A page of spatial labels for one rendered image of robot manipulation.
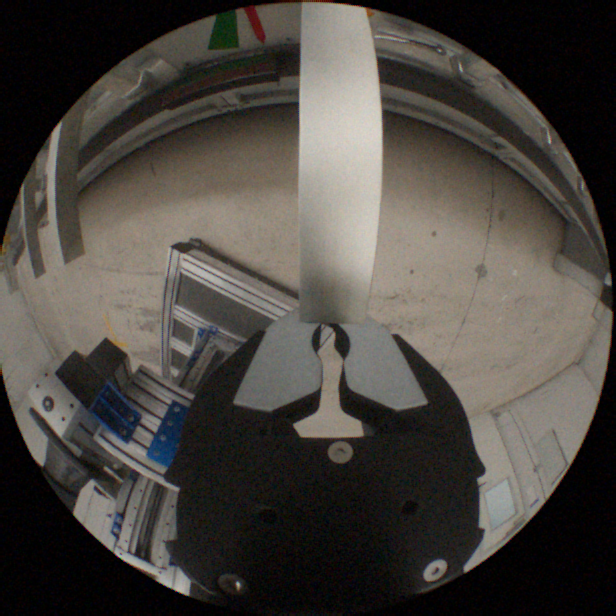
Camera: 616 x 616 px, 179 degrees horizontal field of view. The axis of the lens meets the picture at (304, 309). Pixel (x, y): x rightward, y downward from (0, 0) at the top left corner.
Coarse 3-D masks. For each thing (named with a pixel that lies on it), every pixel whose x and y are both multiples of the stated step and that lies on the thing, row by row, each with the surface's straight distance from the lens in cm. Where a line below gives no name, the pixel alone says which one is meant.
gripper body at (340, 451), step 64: (256, 448) 5; (320, 448) 5; (384, 448) 5; (448, 448) 6; (192, 512) 5; (256, 512) 5; (320, 512) 5; (384, 512) 5; (448, 512) 6; (192, 576) 6; (256, 576) 5; (320, 576) 5; (384, 576) 5; (448, 576) 6
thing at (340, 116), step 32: (320, 32) 11; (352, 32) 12; (320, 64) 10; (352, 64) 10; (320, 96) 9; (352, 96) 9; (320, 128) 8; (352, 128) 8; (320, 160) 7; (352, 160) 8; (320, 192) 7; (352, 192) 7; (320, 224) 7; (352, 224) 7; (320, 256) 8; (352, 256) 8; (320, 288) 8; (352, 288) 8; (320, 320) 9; (352, 320) 9
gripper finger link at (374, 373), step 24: (336, 336) 10; (360, 336) 9; (384, 336) 9; (360, 360) 8; (384, 360) 8; (360, 384) 7; (384, 384) 7; (408, 384) 7; (360, 408) 7; (384, 408) 7; (408, 408) 7
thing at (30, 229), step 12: (24, 180) 52; (24, 192) 51; (24, 204) 50; (24, 216) 50; (24, 228) 50; (36, 228) 50; (36, 240) 49; (36, 252) 49; (36, 264) 49; (36, 276) 48
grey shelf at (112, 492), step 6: (108, 468) 333; (114, 468) 344; (120, 468) 344; (114, 474) 286; (120, 474) 339; (96, 480) 334; (120, 480) 277; (102, 486) 330; (108, 486) 349; (114, 486) 346; (108, 492) 316; (114, 492) 344; (114, 498) 299
